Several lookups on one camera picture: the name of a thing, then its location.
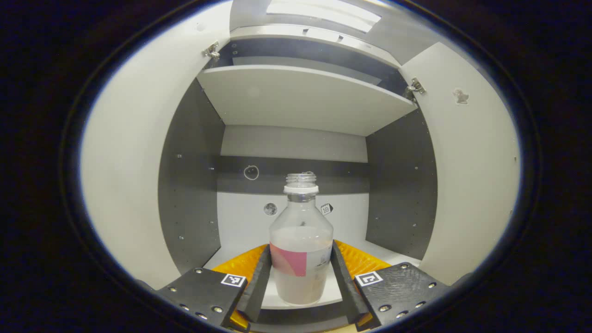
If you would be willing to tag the clear plastic bottle pink label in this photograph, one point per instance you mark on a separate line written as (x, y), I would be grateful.
(300, 222)

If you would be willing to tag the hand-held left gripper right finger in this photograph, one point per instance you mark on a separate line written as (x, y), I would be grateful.
(344, 291)

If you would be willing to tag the grey and white cabinet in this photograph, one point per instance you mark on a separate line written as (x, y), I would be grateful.
(296, 97)

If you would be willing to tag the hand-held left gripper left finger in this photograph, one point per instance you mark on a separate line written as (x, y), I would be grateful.
(259, 291)

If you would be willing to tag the white cabinet door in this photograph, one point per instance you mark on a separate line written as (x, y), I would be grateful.
(471, 175)
(129, 162)

